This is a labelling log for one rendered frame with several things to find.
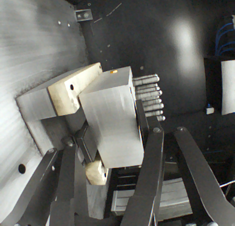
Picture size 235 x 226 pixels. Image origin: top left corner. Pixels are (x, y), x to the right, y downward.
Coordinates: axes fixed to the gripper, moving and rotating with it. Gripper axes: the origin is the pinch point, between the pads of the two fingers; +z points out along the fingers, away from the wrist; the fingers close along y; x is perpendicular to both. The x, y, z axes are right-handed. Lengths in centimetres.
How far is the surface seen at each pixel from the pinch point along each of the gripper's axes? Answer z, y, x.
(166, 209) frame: 3.2, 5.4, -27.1
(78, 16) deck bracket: 27.1, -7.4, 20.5
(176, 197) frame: 4.8, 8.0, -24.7
